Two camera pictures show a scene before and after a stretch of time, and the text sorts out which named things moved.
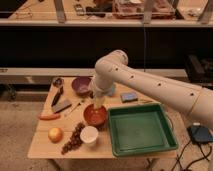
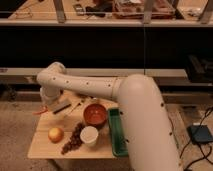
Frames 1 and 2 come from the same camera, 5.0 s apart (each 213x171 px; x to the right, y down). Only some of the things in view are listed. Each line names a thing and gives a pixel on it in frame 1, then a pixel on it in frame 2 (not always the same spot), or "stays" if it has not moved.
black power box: (199, 134) stays
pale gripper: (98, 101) → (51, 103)
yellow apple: (55, 135) stays
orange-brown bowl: (95, 116) stays
